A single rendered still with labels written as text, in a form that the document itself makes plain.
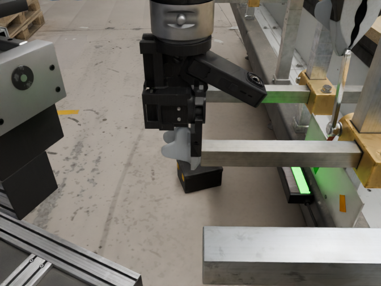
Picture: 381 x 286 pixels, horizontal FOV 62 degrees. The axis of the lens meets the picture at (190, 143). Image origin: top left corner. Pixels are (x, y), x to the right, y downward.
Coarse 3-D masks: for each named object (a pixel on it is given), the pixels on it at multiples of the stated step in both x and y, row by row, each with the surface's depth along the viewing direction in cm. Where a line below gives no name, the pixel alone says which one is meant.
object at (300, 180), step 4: (292, 168) 69; (296, 168) 69; (296, 172) 68; (300, 172) 68; (296, 176) 66; (300, 176) 66; (300, 180) 65; (304, 180) 65; (300, 184) 65; (304, 184) 65; (300, 188) 64; (304, 188) 64; (300, 192) 63; (304, 192) 63; (308, 192) 63
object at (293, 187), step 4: (284, 168) 69; (288, 168) 69; (284, 172) 68; (288, 172) 68; (292, 172) 68; (288, 176) 66; (292, 176) 66; (288, 180) 65; (292, 180) 65; (288, 184) 65; (292, 184) 65; (296, 184) 65; (292, 188) 64; (296, 188) 64; (292, 192) 63; (296, 192) 63
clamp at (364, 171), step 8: (344, 120) 53; (344, 128) 53; (352, 128) 51; (344, 136) 53; (352, 136) 50; (360, 136) 49; (368, 136) 49; (376, 136) 49; (360, 144) 48; (368, 144) 47; (376, 144) 47; (368, 152) 46; (376, 152) 46; (360, 160) 48; (368, 160) 46; (376, 160) 44; (360, 168) 48; (368, 168) 46; (376, 168) 44; (360, 176) 48; (368, 176) 46; (376, 176) 45; (368, 184) 46; (376, 184) 46
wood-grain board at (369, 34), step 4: (320, 0) 118; (380, 16) 92; (376, 20) 89; (380, 20) 89; (372, 24) 86; (376, 24) 86; (380, 24) 86; (372, 28) 83; (376, 28) 83; (380, 28) 83; (368, 32) 85; (372, 32) 83; (376, 32) 81; (380, 32) 80; (368, 36) 85; (372, 36) 83; (376, 36) 81; (372, 40) 83; (376, 40) 81
